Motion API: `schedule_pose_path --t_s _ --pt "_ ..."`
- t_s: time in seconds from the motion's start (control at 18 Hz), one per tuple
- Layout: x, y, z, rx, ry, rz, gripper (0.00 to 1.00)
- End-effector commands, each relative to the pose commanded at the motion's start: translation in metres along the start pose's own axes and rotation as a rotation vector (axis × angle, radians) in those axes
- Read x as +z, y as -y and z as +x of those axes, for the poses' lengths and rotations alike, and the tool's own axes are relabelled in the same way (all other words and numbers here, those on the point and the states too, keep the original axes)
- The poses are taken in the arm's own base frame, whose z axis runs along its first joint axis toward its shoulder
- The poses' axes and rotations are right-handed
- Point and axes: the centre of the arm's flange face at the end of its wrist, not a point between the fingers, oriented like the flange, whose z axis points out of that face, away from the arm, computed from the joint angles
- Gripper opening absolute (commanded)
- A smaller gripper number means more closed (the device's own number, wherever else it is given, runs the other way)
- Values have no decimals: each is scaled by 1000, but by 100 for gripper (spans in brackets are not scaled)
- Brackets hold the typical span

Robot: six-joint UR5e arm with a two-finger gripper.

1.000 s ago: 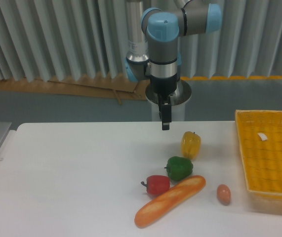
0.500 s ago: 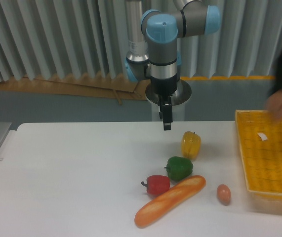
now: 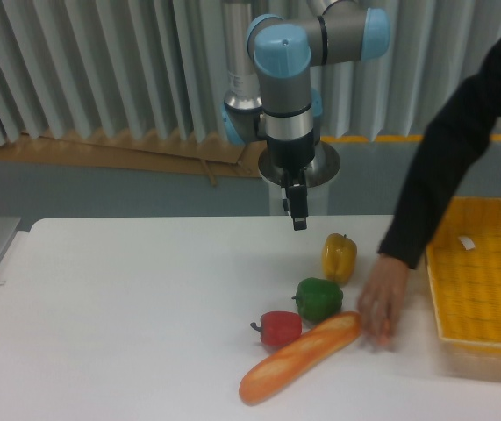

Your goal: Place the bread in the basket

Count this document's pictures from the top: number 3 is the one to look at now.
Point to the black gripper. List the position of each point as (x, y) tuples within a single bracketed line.
[(292, 156)]

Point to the green bell pepper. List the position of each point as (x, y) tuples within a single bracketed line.
[(318, 299)]

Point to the yellow woven basket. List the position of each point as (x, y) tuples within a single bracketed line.
[(466, 285)]

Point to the black sleeved forearm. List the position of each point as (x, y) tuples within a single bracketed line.
[(455, 139)]

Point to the white paper label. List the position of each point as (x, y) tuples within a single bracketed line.
[(467, 243)]

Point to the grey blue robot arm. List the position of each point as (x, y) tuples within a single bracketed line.
[(270, 97)]

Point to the red bell pepper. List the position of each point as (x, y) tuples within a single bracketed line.
[(278, 328)]

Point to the person's hand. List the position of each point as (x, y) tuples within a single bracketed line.
[(382, 298)]

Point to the yellow bell pepper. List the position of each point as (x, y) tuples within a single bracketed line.
[(338, 258)]

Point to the brown cardboard sheet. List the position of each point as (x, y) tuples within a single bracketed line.
[(213, 158)]

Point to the orange baguette bread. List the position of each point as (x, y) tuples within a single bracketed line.
[(284, 366)]

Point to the grey pleated curtain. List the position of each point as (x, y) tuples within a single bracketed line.
[(160, 67)]

